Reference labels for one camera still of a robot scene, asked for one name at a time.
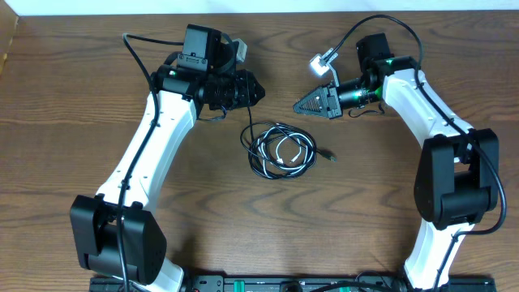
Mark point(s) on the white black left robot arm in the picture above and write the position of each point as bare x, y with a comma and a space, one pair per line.
115, 231

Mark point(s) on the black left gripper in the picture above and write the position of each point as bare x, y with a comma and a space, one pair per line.
248, 93

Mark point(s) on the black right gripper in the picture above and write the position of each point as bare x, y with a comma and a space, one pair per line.
329, 102

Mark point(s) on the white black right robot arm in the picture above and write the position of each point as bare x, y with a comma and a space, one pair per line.
454, 187

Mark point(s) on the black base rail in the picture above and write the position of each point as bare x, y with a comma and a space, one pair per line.
364, 282

